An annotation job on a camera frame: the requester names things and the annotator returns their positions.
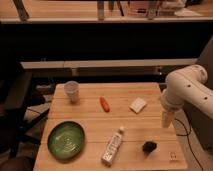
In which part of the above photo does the orange carrot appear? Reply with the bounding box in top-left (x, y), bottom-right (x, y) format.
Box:
top-left (100, 97), bottom-right (110, 112)

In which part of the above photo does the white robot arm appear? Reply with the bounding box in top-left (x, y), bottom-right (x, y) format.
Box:
top-left (160, 65), bottom-right (213, 128)

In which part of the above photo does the white plastic bottle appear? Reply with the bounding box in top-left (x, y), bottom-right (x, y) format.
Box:
top-left (101, 126), bottom-right (125, 167)

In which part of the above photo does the black chair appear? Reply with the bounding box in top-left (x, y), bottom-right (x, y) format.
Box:
top-left (0, 72), bottom-right (49, 158)

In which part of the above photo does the green plate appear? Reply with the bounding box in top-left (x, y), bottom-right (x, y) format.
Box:
top-left (47, 121), bottom-right (85, 161)

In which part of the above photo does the black cable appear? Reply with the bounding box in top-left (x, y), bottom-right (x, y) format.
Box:
top-left (173, 118), bottom-right (204, 171)

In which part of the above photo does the small black object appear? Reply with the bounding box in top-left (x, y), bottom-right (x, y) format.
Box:
top-left (142, 141), bottom-right (157, 153)

